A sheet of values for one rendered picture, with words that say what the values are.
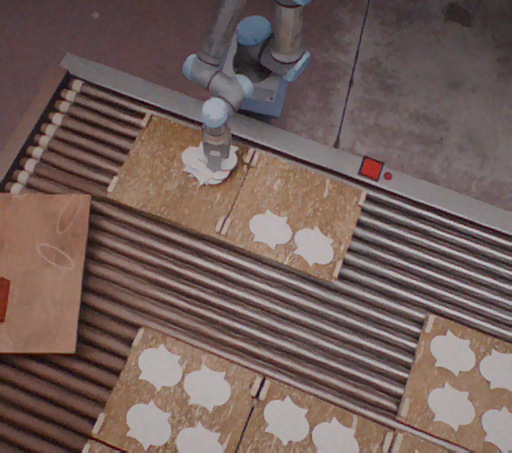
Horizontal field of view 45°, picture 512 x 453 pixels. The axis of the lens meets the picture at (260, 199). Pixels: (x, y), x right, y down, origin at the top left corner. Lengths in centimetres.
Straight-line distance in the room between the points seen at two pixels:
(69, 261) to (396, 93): 211
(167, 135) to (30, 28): 174
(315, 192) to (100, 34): 193
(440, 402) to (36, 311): 125
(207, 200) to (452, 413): 102
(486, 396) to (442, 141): 166
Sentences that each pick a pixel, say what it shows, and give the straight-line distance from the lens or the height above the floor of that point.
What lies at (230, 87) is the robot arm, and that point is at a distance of 190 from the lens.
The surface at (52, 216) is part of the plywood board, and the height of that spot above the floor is 104.
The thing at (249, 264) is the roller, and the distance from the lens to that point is 206.
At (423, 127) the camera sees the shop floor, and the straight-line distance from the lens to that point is 343.
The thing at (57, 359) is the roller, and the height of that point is 92.
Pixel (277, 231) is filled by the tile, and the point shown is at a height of 95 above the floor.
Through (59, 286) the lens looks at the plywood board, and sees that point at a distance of 200.
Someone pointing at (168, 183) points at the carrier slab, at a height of 94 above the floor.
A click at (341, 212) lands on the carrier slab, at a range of 213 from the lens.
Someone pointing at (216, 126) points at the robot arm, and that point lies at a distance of 186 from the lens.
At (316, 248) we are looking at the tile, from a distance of 206.
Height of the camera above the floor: 291
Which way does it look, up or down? 69 degrees down
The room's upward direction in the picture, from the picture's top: 4 degrees clockwise
